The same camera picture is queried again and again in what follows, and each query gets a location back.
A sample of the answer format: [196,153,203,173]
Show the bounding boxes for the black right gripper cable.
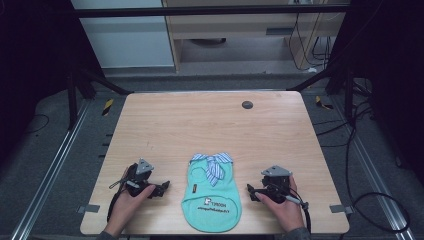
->
[268,183,313,234]

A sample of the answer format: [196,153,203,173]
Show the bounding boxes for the person's right hand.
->
[254,175,305,233]

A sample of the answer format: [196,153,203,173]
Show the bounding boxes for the thin black floor cable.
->
[23,113,51,136]

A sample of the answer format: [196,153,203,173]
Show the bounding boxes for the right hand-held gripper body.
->
[260,164,293,205]

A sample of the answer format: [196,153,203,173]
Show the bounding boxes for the light wooden desk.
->
[161,0,348,72]

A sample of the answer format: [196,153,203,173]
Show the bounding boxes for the white cabinet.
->
[70,0,176,70]

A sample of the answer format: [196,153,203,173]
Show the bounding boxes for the black metal frame bar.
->
[70,3,352,19]

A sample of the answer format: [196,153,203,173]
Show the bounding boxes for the aluminium floor rail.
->
[331,95,416,240]
[10,99,92,240]

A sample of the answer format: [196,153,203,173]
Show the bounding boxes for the dark curtain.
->
[0,0,105,168]
[328,0,424,188]

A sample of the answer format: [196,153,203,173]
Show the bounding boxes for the grey metal table bracket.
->
[76,204,101,215]
[329,204,355,215]

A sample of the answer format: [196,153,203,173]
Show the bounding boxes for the hanging black desk cables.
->
[287,12,335,73]

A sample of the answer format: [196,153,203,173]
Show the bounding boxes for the black floor cable loop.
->
[344,99,412,234]

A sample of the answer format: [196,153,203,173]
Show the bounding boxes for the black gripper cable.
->
[268,183,313,234]
[106,165,142,223]

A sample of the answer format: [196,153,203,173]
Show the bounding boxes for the person's left hand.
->
[104,184,157,237]

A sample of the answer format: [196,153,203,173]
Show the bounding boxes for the mint green pet shirt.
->
[180,152,243,234]

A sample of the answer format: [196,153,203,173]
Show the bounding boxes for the yellow black striped tape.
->
[314,95,334,111]
[101,98,115,117]

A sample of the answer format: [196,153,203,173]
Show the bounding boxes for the black metal stand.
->
[287,65,356,122]
[65,65,135,132]

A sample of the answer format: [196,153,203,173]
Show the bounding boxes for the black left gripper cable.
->
[106,165,142,223]

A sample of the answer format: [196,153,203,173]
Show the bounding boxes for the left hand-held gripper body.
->
[124,158,158,198]

